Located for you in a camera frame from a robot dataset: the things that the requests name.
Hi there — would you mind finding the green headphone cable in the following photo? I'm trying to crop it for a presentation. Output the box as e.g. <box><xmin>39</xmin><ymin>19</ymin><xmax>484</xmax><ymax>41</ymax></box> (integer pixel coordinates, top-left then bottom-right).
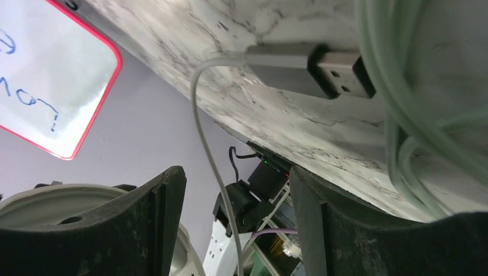
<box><xmin>352</xmin><ymin>0</ymin><xmax>488</xmax><ymax>222</ymax></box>

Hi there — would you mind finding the pink framed whiteboard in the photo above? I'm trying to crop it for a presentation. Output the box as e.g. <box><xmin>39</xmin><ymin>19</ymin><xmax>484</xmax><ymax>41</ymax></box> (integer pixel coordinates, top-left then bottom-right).
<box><xmin>1</xmin><ymin>1</ymin><xmax>123</xmax><ymax>160</ymax></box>

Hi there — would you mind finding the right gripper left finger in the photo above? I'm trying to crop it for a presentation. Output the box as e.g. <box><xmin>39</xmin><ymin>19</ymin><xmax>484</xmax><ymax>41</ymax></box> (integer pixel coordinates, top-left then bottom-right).
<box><xmin>0</xmin><ymin>166</ymin><xmax>188</xmax><ymax>276</ymax></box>

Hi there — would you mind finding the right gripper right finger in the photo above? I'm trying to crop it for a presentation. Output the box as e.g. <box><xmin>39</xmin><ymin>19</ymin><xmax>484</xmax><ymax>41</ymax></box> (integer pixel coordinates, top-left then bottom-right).
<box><xmin>289</xmin><ymin>166</ymin><xmax>487</xmax><ymax>275</ymax></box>

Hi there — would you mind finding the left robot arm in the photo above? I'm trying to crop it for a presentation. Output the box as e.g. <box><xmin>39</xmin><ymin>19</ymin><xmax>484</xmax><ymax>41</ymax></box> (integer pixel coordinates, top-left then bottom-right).
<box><xmin>203</xmin><ymin>146</ymin><xmax>298</xmax><ymax>275</ymax></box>

